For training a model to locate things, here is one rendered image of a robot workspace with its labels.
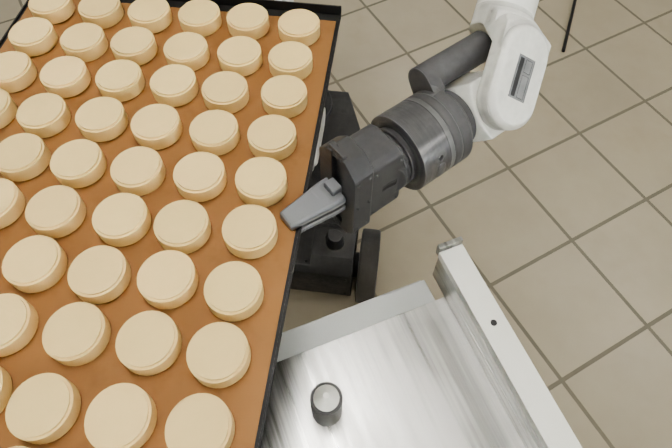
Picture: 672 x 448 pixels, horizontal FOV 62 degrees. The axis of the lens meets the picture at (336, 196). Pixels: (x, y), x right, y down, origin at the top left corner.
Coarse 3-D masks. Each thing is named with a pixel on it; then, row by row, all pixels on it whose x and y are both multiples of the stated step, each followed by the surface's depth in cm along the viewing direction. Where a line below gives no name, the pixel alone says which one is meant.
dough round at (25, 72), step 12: (0, 60) 63; (12, 60) 63; (24, 60) 63; (0, 72) 62; (12, 72) 62; (24, 72) 62; (36, 72) 64; (0, 84) 62; (12, 84) 62; (24, 84) 63
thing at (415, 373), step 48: (384, 336) 64; (432, 336) 64; (288, 384) 61; (336, 384) 61; (384, 384) 61; (432, 384) 61; (480, 384) 61; (288, 432) 59; (336, 432) 59; (384, 432) 59; (432, 432) 59; (480, 432) 59
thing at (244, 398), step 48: (96, 96) 63; (144, 96) 63; (48, 144) 59; (192, 144) 59; (240, 144) 59; (96, 192) 56; (288, 192) 56; (0, 240) 53; (96, 240) 53; (144, 240) 53; (288, 240) 53; (0, 288) 50; (192, 336) 48; (96, 384) 46; (144, 384) 46; (192, 384) 46; (240, 384) 46; (0, 432) 44; (240, 432) 44
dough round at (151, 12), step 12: (144, 0) 69; (156, 0) 69; (132, 12) 67; (144, 12) 67; (156, 12) 67; (168, 12) 68; (132, 24) 68; (144, 24) 67; (156, 24) 67; (168, 24) 69
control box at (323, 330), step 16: (400, 288) 68; (416, 288) 67; (368, 304) 66; (384, 304) 66; (400, 304) 66; (416, 304) 66; (320, 320) 65; (336, 320) 65; (352, 320) 65; (368, 320) 65; (288, 336) 64; (304, 336) 64; (320, 336) 64; (336, 336) 64; (288, 352) 63
